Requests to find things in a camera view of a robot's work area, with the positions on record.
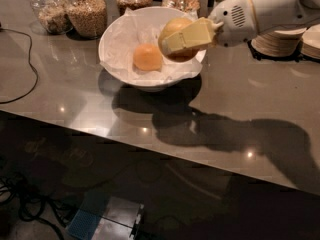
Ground black tray under plates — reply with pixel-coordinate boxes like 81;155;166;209
247;41;320;63

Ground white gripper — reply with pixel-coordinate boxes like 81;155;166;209
162;0;259;55

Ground blue and grey floor box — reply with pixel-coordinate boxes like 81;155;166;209
67;191;144;240

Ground white ceramic bowl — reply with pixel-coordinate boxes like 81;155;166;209
98;6;208;93

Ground glass jar of grains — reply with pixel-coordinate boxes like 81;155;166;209
67;0;107;39

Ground black cable on table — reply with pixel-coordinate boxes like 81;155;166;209
0;27;40;105

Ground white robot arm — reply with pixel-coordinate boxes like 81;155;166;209
159;0;320;56

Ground stack of white plates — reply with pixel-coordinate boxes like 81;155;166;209
251;28;306;58

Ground glass jar of oats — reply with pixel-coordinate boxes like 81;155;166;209
30;0;72;35

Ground black floor cables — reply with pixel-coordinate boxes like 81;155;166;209
0;157;79;240

